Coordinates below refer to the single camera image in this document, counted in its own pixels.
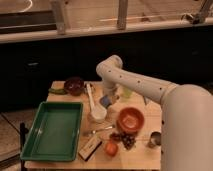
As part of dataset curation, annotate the blue sponge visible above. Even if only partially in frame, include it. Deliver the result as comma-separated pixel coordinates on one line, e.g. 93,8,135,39
100,96,112,108

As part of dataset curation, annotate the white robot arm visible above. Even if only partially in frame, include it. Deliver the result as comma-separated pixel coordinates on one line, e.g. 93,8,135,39
96,55,213,171

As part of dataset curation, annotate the green plastic tray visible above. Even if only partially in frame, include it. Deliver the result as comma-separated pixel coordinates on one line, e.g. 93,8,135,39
20,102,83,162

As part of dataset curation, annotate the green translucent cup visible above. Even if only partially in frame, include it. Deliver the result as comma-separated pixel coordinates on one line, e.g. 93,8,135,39
121,86,132,99

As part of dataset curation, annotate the white cup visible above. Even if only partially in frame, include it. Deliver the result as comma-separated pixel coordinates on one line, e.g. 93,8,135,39
91,113,106,124

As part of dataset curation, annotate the orange bowl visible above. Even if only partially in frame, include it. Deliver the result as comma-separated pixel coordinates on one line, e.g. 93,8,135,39
117,107,145,134

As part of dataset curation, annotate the grey triangular cloth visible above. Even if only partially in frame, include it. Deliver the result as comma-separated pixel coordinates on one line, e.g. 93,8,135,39
143,96,151,105

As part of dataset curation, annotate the dark red bowl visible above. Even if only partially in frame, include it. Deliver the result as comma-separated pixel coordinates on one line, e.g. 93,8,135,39
64,77,84,96

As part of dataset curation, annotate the metal spoon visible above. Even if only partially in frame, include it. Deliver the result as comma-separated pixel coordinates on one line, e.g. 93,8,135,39
83,125,115,136

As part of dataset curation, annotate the bunch of dark grapes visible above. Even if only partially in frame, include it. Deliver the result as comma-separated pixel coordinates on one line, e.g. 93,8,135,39
110,132,136,150

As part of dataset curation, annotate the green chili pepper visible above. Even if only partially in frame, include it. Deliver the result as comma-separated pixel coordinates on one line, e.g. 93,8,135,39
48,88,67,95

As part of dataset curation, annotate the orange fruit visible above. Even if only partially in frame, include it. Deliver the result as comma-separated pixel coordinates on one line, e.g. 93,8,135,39
104,141,118,157

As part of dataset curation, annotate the metal cup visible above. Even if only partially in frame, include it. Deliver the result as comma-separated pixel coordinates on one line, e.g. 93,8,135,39
148,131,161,148

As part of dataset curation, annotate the wooden block eraser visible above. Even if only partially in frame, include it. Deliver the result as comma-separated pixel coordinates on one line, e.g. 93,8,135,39
78,135,102,161

